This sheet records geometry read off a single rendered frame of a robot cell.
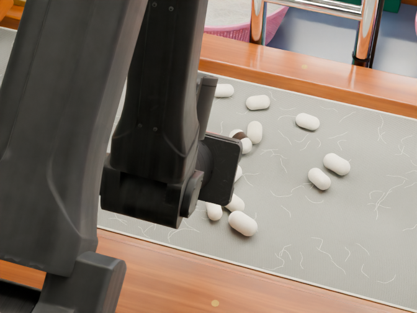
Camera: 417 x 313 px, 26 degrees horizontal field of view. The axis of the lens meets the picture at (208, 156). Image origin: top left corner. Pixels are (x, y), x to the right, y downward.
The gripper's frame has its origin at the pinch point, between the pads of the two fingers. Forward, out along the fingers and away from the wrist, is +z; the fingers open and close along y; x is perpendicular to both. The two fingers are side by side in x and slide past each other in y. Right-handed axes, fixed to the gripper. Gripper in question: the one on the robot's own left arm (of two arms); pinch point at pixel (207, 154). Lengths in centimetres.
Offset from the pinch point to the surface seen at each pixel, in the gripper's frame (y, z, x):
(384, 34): -13, 49, -18
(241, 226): -4.6, 5.9, 8.2
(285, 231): -9.4, 8.6, 8.1
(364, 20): -11.7, 24.5, -18.6
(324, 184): -12.3, 13.3, 2.2
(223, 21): 9.8, 37.2, -14.5
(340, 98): -10.9, 26.0, -7.8
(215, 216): -1.1, 6.8, 8.0
